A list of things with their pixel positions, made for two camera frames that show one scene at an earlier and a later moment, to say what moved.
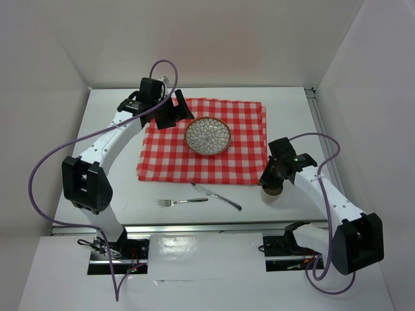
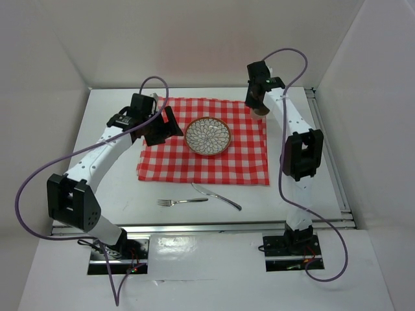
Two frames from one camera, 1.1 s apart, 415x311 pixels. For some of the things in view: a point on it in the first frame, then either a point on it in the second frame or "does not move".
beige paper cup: [270, 195] -> [261, 111]
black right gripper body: [279, 161] -> [250, 101]
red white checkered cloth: [166, 157] does not move
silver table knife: [203, 191] does not move
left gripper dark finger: [184, 105] -> [174, 126]
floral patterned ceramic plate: [207, 136] does not move
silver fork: [171, 203] does not move
